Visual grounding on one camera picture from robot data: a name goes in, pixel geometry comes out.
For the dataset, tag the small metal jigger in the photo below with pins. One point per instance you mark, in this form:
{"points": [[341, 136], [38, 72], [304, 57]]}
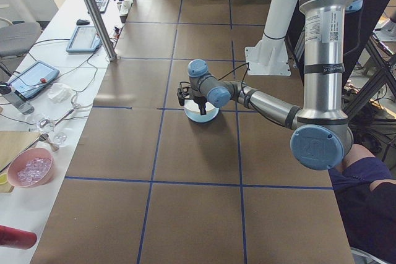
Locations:
{"points": [[49, 142]]}

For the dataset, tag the white pole with square base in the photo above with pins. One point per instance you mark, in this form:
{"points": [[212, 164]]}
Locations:
{"points": [[275, 13]]}

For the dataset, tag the pale grey-blue ceramic plate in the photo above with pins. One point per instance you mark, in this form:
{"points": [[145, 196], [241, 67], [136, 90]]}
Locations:
{"points": [[193, 117]]}

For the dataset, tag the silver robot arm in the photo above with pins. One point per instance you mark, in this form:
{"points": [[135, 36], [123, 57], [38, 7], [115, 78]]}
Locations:
{"points": [[323, 75]]}

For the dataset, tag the crumpled white tissue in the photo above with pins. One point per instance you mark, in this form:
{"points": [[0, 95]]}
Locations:
{"points": [[60, 92]]}

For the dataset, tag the black computer mouse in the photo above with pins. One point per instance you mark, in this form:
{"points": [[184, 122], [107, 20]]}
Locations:
{"points": [[83, 22]]}

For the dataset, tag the aluminium extrusion post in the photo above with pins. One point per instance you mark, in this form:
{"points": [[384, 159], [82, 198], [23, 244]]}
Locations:
{"points": [[92, 13]]}

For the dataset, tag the black metal V-shaped frame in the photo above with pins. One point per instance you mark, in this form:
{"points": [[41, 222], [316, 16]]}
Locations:
{"points": [[365, 92]]}

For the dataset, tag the blue-grey teach pendant tablet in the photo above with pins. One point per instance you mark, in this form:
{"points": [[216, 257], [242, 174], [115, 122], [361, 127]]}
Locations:
{"points": [[83, 40], [34, 78]]}

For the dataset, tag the clear plastic ice cubes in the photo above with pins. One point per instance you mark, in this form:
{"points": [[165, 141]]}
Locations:
{"points": [[32, 168]]}

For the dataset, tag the wooden board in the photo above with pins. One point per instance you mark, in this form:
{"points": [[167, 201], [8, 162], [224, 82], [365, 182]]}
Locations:
{"points": [[15, 148]]}

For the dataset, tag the white ceramic plate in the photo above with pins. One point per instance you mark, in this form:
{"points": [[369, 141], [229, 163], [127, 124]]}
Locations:
{"points": [[191, 109]]}

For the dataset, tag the small clear glass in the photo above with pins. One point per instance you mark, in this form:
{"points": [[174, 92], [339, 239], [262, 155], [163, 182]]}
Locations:
{"points": [[60, 138]]}

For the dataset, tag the grey cushioned chair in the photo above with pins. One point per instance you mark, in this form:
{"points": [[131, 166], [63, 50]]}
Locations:
{"points": [[18, 33]]}

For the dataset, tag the white side table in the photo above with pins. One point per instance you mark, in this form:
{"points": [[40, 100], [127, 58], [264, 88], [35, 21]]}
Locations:
{"points": [[18, 214]]}

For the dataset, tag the person in dark shorts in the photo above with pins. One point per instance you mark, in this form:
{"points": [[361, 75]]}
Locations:
{"points": [[365, 208]]}

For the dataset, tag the clear cut glass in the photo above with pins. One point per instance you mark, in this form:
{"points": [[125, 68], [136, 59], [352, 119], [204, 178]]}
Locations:
{"points": [[43, 123]]}

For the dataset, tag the red cylinder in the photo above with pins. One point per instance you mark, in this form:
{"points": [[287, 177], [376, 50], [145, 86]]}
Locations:
{"points": [[15, 237]]}

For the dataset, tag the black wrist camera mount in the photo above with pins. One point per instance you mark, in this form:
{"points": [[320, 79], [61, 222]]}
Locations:
{"points": [[183, 94]]}

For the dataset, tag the pink bowl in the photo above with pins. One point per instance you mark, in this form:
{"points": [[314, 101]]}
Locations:
{"points": [[49, 177]]}

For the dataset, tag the yellow lemon slice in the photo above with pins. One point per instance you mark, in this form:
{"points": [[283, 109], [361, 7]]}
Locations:
{"points": [[2, 179]]}

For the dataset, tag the light blue ceramic plate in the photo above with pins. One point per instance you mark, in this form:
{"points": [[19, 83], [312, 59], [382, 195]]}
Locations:
{"points": [[201, 121]]}

